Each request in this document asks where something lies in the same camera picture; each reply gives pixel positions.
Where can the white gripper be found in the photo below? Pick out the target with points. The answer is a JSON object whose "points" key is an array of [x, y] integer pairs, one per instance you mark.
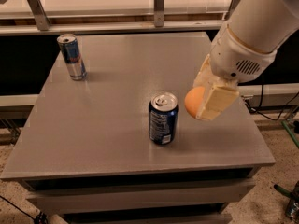
{"points": [[238, 56]]}

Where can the left metal bracket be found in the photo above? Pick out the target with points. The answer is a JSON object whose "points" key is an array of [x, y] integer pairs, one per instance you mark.
{"points": [[41, 19]]}

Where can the dark object on floor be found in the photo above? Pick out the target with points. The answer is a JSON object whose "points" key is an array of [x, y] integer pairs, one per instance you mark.
{"points": [[292, 209]]}

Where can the red bull can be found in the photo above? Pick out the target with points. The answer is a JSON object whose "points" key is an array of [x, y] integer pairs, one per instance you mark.
{"points": [[68, 45]]}

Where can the orange fruit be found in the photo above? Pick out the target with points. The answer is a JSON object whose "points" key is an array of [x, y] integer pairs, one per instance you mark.
{"points": [[193, 99]]}

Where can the blue pepsi can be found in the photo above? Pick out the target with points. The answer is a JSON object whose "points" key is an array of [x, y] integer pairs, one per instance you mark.
{"points": [[163, 116]]}

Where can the middle metal bracket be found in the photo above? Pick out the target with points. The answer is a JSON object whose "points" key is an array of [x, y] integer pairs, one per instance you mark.
{"points": [[158, 13]]}

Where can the grey drawer cabinet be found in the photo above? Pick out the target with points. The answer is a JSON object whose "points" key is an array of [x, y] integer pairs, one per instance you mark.
{"points": [[85, 152]]}

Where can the green pole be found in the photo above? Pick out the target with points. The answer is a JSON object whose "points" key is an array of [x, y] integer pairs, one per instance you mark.
{"points": [[290, 133]]}

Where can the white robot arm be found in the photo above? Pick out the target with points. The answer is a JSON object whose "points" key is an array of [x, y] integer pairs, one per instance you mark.
{"points": [[281, 17]]}

